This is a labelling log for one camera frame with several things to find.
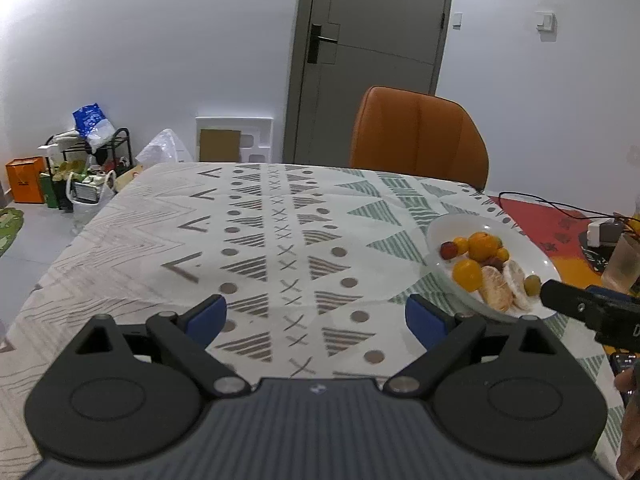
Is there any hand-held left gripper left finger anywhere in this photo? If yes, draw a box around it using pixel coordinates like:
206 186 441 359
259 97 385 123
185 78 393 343
75 296 251 397

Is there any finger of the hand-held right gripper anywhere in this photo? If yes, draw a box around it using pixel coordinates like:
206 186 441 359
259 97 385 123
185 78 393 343
539 280 602 332

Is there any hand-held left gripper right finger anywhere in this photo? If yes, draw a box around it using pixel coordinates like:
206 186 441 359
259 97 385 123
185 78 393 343
384 295 563 396

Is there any pale peeled citrus piece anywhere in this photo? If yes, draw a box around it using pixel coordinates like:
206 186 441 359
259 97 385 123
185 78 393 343
502 260 527 311

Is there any medium orange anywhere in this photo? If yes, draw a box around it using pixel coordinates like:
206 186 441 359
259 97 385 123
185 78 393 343
452 258 483 292

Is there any peeled orange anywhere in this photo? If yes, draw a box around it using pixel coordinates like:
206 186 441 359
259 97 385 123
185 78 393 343
481 266 515 311

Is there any large orange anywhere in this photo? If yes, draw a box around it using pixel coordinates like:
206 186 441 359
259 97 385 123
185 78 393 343
467 231 501 262

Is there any white ceramic bowl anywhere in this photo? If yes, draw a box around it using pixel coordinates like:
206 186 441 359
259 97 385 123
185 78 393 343
426 213 562 321

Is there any person's right hand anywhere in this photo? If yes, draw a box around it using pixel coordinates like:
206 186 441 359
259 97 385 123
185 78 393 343
614 366 640 478

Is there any white power adapter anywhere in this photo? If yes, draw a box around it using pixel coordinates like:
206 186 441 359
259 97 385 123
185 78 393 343
587 220 626 247

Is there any red printed mat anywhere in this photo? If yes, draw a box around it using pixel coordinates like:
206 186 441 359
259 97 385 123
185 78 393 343
487 195 640 301

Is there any patterned white tablecloth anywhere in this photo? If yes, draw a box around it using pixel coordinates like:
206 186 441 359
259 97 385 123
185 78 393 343
0 161 626 480

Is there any beige tote bag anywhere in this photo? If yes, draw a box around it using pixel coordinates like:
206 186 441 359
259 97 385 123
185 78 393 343
116 165 143 193

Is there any white plastic bag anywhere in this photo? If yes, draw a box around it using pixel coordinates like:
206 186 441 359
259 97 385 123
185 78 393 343
66 170 117 233

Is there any brown cardboard sheet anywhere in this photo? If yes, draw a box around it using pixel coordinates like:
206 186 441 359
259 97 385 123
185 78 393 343
200 129 242 162

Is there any clear plastic bag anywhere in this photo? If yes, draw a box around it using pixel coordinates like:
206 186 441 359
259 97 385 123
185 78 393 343
136 128 196 166

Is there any orange leather chair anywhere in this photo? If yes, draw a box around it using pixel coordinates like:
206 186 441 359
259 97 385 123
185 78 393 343
350 86 490 191

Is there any black shoe rack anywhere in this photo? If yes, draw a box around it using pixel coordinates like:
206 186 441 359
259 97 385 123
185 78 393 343
45 128 132 181

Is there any white foam packaging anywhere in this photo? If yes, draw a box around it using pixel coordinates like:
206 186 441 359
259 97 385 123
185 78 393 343
195 116 276 163

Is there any green box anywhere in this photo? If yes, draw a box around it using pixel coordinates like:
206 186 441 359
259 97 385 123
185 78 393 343
39 172 63 209

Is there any green floor rug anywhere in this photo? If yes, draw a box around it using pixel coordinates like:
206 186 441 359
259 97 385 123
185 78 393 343
0 207 25 258

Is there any blue and white bag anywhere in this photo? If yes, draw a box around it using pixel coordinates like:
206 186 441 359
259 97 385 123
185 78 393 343
72 103 116 151

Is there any orange paper bag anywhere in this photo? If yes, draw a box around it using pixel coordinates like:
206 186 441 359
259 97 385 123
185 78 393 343
6 157 47 204

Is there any grey door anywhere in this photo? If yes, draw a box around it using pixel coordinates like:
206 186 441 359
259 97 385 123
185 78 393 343
282 0 456 166

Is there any black cable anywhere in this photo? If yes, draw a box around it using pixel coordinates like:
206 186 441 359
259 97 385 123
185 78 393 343
498 191 626 221

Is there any black door handle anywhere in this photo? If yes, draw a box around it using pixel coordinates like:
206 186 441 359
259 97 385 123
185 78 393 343
306 23 341 65

